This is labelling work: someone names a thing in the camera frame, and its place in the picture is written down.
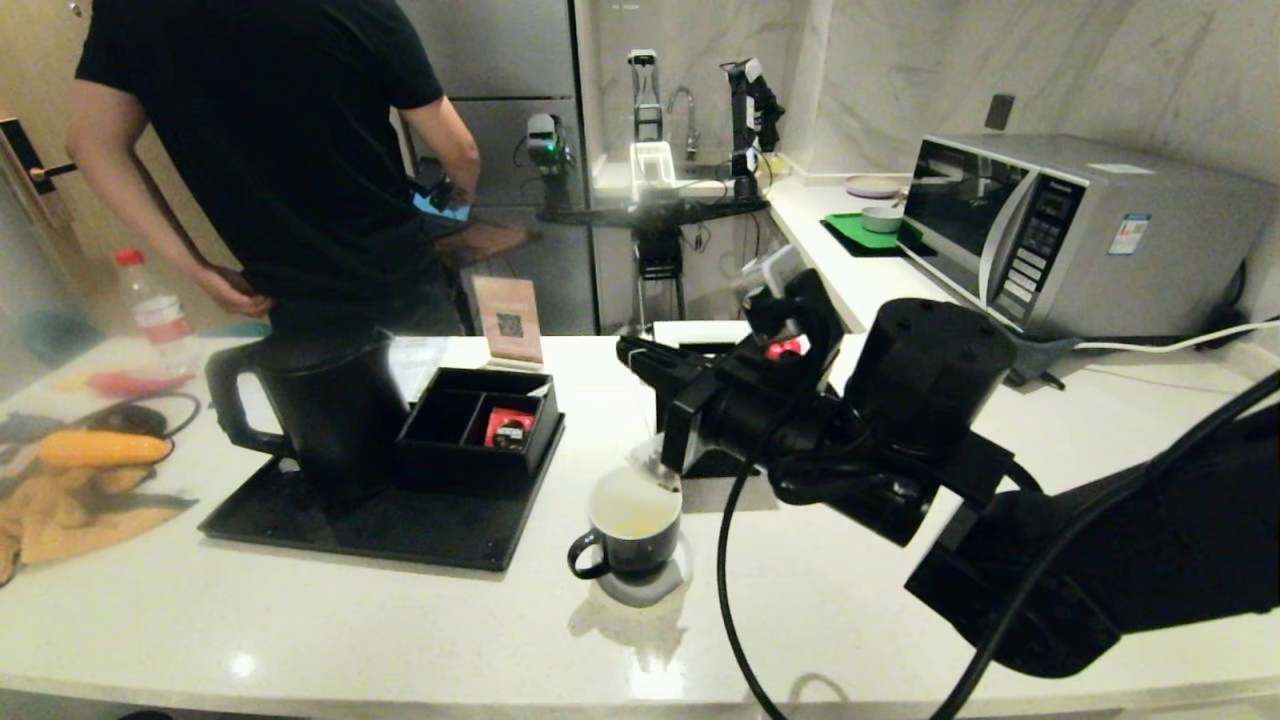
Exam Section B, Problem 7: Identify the person's right forearm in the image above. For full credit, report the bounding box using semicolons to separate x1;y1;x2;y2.
400;95;483;201

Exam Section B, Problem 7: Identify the grey tea bag sachet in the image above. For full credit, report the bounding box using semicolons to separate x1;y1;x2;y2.
628;380;685;493

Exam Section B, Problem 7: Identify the grey refrigerator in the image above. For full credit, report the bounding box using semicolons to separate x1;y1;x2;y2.
395;0;601;336

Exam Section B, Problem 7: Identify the black door handle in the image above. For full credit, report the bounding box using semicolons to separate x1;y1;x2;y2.
0;118;79;196

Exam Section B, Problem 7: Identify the person's left hand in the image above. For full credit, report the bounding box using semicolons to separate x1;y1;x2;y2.
190;262;274;320

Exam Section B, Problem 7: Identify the black stand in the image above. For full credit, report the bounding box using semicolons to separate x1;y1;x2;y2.
634;227;689;325

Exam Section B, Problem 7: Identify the person in black shirt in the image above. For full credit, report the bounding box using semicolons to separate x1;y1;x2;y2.
75;0;448;336

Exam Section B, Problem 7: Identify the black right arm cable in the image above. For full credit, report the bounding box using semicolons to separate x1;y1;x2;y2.
713;368;1280;720

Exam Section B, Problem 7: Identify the brown QR code sign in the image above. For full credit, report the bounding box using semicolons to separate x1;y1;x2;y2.
472;276;545;367

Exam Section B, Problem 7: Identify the yellow corn cob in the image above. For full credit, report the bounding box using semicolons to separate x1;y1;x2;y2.
38;432;173;469

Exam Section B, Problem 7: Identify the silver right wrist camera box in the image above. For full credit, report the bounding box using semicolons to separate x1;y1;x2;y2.
735;245;807;298

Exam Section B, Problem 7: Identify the red chili pepper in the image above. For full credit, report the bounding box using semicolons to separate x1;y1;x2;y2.
85;371;169;399

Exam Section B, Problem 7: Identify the person's left forearm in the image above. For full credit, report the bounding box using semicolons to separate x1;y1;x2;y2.
65;80;233;301

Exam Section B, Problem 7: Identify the dark mug white inside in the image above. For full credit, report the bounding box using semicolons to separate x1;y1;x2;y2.
566;466;684;583

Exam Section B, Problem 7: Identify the black compartment box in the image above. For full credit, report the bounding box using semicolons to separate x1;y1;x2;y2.
395;367;566;491

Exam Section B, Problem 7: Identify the open laptop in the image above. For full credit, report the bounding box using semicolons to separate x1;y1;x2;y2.
415;188;473;223

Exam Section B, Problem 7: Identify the chrome sink faucet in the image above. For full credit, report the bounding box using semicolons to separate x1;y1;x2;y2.
667;87;699;163

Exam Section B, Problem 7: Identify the red sachet packet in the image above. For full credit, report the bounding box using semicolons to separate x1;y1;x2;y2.
483;408;537;451

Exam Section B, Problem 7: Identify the white paper sheet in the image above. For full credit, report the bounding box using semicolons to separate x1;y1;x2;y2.
385;335;453;403

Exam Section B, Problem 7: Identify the thick white power cable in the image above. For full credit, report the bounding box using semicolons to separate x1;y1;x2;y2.
1075;318;1280;353

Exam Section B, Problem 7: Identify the grey folded cloth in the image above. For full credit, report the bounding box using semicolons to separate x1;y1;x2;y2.
1010;333;1083;389

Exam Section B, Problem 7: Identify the plastic bottle red cap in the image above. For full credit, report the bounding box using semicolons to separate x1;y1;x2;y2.
115;248;201;373

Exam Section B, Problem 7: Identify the yellow cloth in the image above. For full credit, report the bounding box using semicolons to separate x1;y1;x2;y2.
0;465;191;586

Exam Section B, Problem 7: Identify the silver microwave oven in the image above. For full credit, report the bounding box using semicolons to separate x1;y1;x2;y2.
897;134;1276;341

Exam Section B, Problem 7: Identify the black tissue box white lid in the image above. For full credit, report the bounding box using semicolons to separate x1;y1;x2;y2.
652;320;776;479

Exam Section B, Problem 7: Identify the white dish rack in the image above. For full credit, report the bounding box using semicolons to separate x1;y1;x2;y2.
628;142;679;200

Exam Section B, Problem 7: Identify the black serving tray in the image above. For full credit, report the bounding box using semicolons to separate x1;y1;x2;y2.
198;400;564;573

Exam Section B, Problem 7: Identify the green tray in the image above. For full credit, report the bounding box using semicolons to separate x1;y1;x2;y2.
822;212;926;259

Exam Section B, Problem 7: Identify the white round coaster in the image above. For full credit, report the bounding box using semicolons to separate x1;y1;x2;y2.
592;535;693;609

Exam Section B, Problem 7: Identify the black computer mouse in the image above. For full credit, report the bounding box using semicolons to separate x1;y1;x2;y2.
85;405;166;437

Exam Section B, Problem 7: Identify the black mounting bar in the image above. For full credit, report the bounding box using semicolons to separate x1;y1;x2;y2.
540;197;771;228

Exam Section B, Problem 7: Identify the teal object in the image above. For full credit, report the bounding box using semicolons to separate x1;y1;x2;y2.
25;310;79;361

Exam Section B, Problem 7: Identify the black electric kettle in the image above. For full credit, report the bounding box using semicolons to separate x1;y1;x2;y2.
205;325;413;501

